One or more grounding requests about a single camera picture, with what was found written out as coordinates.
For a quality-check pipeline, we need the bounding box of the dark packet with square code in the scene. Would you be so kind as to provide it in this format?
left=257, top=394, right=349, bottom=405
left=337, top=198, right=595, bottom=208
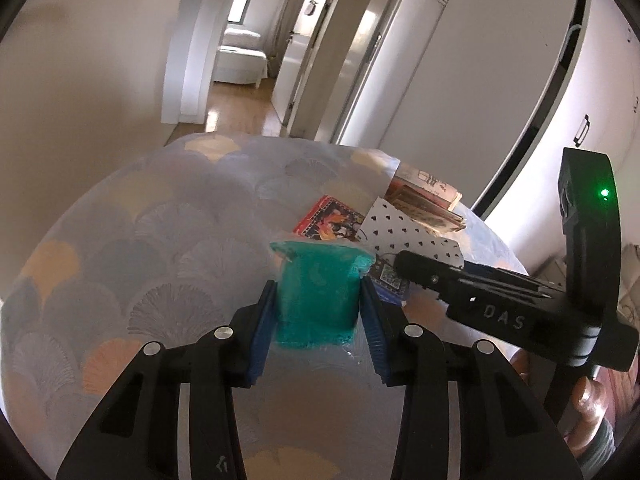
left=367, top=255, right=412, bottom=307

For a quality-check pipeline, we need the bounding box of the person's right hand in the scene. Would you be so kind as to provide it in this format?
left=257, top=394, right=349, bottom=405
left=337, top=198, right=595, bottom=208
left=572, top=377, right=609, bottom=458

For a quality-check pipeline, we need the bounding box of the white sofa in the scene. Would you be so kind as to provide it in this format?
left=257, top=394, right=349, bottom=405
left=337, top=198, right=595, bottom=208
left=212, top=27, right=268, bottom=86

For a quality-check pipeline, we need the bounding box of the red printed packet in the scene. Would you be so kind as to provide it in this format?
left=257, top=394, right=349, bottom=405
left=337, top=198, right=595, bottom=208
left=293, top=195, right=366, bottom=243

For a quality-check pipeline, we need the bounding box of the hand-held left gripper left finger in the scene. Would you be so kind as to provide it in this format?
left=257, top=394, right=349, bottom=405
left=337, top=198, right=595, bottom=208
left=56, top=279, right=278, bottom=480

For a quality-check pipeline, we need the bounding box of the person's right forearm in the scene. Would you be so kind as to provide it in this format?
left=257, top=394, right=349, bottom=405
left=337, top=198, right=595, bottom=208
left=580, top=417, right=619, bottom=480

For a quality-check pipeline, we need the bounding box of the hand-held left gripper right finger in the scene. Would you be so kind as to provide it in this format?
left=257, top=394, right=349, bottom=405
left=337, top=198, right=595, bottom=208
left=359, top=276, right=586, bottom=480

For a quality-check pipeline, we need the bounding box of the brown printed box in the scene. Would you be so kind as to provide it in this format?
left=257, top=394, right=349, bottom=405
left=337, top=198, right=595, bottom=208
left=385, top=162, right=466, bottom=233

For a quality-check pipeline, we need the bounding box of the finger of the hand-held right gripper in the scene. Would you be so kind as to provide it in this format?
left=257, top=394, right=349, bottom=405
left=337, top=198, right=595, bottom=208
left=394, top=251, right=567, bottom=306
left=462, top=261, right=569, bottom=294

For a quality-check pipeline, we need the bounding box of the white wardrobe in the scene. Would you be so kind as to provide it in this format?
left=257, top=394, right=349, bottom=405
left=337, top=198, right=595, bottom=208
left=475, top=0, right=640, bottom=281

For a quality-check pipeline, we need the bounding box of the green plastic bag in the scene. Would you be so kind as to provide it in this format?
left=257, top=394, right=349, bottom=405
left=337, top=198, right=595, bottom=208
left=270, top=240, right=376, bottom=351

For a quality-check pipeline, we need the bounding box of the white room door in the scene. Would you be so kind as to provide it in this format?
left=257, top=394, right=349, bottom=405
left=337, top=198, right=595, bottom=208
left=280, top=0, right=353, bottom=135

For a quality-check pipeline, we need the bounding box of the white sliding door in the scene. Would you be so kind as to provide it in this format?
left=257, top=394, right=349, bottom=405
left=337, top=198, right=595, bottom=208
left=330, top=0, right=586, bottom=206

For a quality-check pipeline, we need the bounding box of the white black-dotted packet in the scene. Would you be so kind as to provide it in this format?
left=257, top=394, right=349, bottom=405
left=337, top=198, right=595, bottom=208
left=357, top=196, right=466, bottom=267

